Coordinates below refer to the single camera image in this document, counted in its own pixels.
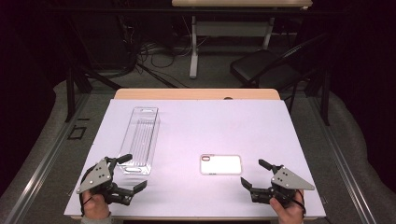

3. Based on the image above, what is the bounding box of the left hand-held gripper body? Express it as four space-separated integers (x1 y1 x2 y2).
77 156 134 206

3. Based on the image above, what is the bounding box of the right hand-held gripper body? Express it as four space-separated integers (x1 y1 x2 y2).
249 164 316 208

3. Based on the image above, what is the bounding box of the clear plastic bin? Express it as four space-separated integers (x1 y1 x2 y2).
117 105 162 176

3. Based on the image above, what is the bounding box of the teal and white phone case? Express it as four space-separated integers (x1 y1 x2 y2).
199 153 243 175

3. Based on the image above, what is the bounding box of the person's left hand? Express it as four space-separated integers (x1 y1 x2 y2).
81 189 112 220

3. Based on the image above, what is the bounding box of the person's right hand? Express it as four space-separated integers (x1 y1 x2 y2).
269 189 306 224

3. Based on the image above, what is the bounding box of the white board table cover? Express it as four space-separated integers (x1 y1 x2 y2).
64 98 327 218

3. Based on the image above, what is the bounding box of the black metal stand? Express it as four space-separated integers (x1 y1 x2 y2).
304 31 332 127
64 18 123 123

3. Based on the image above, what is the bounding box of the wooden table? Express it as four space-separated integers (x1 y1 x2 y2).
70 88 310 222

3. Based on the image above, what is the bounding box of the black folding chair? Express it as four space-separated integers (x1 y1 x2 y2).
229 32 331 94

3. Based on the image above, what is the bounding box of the white-legged wooden desk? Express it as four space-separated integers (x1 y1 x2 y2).
171 0 313 79

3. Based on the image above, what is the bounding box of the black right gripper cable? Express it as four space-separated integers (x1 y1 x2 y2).
288 189 307 217

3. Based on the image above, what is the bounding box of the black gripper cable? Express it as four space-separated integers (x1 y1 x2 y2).
288 189 307 217
79 166 96 217

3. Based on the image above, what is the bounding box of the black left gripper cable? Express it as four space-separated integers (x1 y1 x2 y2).
79 166 96 217

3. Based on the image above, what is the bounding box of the grey metal floor rail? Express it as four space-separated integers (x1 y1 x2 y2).
307 92 378 224
0 92 92 224

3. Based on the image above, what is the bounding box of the bundle of floor cables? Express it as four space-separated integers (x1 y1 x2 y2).
118 13 210 77

